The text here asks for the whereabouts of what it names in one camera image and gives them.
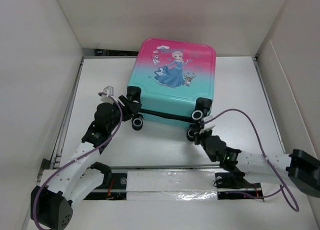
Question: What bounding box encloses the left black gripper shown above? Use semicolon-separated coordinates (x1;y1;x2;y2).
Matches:
108;95;141;133

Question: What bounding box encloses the pink and teal kids suitcase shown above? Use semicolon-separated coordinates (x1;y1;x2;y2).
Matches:
127;38;217;142

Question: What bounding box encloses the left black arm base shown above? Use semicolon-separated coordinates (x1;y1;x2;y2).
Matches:
84;172;128;201

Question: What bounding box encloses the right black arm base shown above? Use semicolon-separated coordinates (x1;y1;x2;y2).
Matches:
213;172;264;200

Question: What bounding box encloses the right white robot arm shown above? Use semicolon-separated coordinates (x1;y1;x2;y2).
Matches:
187;123;320;198

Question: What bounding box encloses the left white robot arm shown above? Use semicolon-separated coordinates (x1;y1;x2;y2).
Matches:
30;92;142;230

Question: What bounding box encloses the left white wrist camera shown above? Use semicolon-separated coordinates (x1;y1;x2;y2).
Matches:
98;85;114;103

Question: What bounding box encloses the aluminium front rail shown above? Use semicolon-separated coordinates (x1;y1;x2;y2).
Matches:
37;162;288;172

